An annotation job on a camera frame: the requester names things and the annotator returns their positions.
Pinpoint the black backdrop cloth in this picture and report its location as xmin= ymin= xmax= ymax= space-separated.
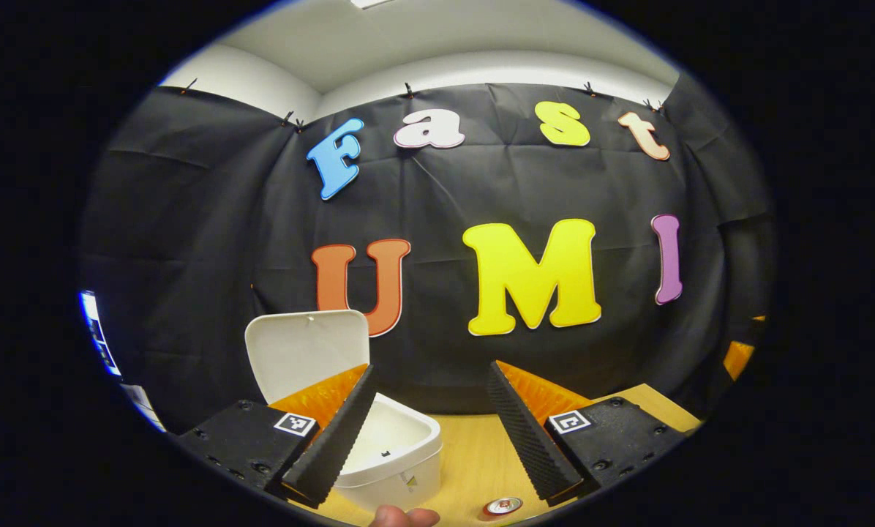
xmin=79 ymin=70 xmax=775 ymax=433

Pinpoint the wooden desktop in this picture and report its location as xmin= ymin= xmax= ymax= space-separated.
xmin=291 ymin=382 xmax=704 ymax=527

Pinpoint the red pop can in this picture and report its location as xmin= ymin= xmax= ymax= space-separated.
xmin=479 ymin=496 xmax=524 ymax=522

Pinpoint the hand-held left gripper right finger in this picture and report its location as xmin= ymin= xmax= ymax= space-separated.
xmin=486 ymin=360 xmax=687 ymax=507

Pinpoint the white side desk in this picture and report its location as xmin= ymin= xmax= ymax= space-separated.
xmin=119 ymin=383 xmax=168 ymax=433

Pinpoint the white desktop garbage bin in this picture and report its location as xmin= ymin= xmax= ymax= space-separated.
xmin=244 ymin=309 xmax=443 ymax=513

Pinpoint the computer monitor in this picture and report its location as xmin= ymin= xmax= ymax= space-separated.
xmin=79 ymin=291 xmax=122 ymax=378

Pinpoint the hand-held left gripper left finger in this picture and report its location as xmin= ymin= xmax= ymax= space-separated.
xmin=178 ymin=364 xmax=378 ymax=509

